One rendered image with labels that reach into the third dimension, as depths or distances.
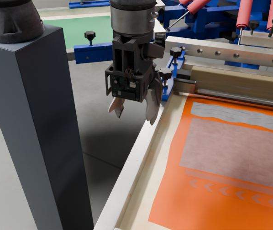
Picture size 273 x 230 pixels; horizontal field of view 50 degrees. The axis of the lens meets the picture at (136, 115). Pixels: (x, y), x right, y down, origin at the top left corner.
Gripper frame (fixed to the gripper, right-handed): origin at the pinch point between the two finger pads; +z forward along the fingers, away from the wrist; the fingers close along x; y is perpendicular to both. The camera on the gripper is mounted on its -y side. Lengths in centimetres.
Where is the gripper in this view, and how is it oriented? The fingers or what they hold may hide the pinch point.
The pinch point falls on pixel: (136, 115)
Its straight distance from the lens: 64.8
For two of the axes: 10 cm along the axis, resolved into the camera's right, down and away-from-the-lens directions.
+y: -3.4, 5.6, -7.6
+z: -0.1, 8.0, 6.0
